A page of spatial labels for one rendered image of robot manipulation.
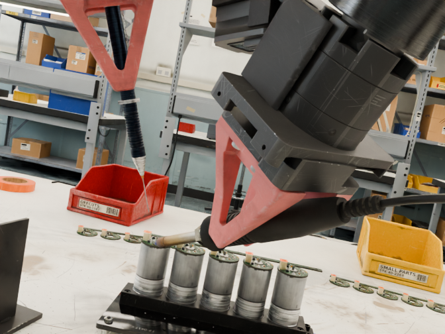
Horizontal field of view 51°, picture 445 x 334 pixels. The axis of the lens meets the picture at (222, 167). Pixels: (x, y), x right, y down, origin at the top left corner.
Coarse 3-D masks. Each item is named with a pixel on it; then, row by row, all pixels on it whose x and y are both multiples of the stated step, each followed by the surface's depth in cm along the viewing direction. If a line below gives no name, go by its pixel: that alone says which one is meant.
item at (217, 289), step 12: (216, 264) 37; (228, 264) 37; (216, 276) 37; (228, 276) 37; (204, 288) 38; (216, 288) 37; (228, 288) 37; (204, 300) 38; (216, 300) 37; (228, 300) 38
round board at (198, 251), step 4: (184, 244) 39; (188, 244) 39; (176, 248) 38; (180, 248) 38; (184, 248) 37; (196, 248) 39; (200, 248) 39; (184, 252) 37; (188, 252) 37; (192, 252) 37; (196, 252) 37; (200, 252) 38; (204, 252) 38
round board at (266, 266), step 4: (244, 260) 38; (252, 260) 38; (260, 260) 39; (264, 260) 39; (248, 264) 37; (252, 264) 37; (256, 264) 37; (264, 264) 38; (268, 264) 38; (272, 264) 38; (256, 268) 37; (260, 268) 37; (264, 268) 37; (268, 268) 37; (272, 268) 37
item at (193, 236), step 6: (198, 228) 32; (180, 234) 34; (186, 234) 34; (192, 234) 33; (198, 234) 32; (162, 240) 36; (168, 240) 35; (174, 240) 35; (180, 240) 34; (186, 240) 34; (192, 240) 33; (198, 240) 32; (162, 246) 36; (168, 246) 36; (204, 246) 33
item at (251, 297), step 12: (240, 276) 38; (252, 276) 37; (264, 276) 37; (240, 288) 37; (252, 288) 37; (264, 288) 37; (240, 300) 37; (252, 300) 37; (264, 300) 38; (240, 312) 37; (252, 312) 37
